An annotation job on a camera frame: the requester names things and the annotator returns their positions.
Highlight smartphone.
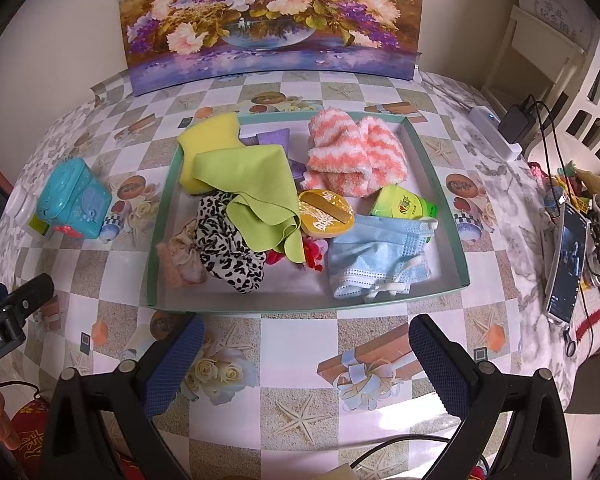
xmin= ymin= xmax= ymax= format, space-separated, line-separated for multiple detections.
xmin=545 ymin=202 xmax=593 ymax=325

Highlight pink white fuzzy socks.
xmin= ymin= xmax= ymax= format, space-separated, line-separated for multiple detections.
xmin=302 ymin=108 xmax=410 ymax=198

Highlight white bottle green label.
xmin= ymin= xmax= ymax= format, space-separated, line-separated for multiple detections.
xmin=11 ymin=192 xmax=51 ymax=236

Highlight blue face mask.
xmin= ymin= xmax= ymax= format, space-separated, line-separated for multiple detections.
xmin=326 ymin=214 xmax=440 ymax=300

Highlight black charger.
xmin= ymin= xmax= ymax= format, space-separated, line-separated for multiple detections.
xmin=499 ymin=105 xmax=537 ymax=143

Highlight teal toy case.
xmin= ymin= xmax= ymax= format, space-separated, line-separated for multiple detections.
xmin=29 ymin=157 xmax=113 ymax=240

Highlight pile of small trinkets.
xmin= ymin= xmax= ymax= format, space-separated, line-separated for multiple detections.
xmin=530 ymin=160 xmax=600 ymax=286

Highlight black cable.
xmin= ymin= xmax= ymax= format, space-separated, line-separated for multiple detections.
xmin=350 ymin=434 xmax=462 ymax=472

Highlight pink floral scrunchie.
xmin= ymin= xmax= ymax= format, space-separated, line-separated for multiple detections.
xmin=155 ymin=222 xmax=208 ymax=290

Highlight purple cloth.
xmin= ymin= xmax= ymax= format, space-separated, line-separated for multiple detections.
xmin=240 ymin=127 xmax=308 ymax=181

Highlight red fuzzy hair tie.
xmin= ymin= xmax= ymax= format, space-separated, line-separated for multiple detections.
xmin=265 ymin=236 xmax=328 ymax=272

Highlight red printed cloth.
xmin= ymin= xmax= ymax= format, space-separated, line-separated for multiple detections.
xmin=2 ymin=397 xmax=61 ymax=480

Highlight yellow round tin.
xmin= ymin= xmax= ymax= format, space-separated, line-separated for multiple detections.
xmin=297 ymin=189 xmax=356 ymax=238

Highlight flower painting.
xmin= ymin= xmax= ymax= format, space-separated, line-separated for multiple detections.
xmin=117 ymin=0 xmax=426 ymax=97

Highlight white tray teal rim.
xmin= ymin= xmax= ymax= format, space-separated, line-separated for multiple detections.
xmin=145 ymin=112 xmax=470 ymax=315

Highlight white power strip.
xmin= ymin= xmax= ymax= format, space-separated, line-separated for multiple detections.
xmin=467 ymin=105 xmax=523 ymax=162

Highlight yellow sponge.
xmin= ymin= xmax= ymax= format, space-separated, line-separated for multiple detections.
xmin=176 ymin=113 xmax=246 ymax=196

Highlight green cloth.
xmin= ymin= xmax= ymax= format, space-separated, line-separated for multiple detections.
xmin=192 ymin=144 xmax=306 ymax=265

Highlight person's left hand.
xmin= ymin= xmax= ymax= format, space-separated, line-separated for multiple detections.
xmin=0 ymin=385 xmax=21 ymax=456

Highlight leopard print scrunchie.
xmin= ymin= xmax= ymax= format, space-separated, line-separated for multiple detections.
xmin=194 ymin=191 xmax=267 ymax=295

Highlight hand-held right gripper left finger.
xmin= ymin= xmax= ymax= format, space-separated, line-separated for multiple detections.
xmin=39 ymin=312 xmax=206 ymax=480

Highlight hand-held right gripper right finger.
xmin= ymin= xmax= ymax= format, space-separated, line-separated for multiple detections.
xmin=409 ymin=314 xmax=566 ymax=480

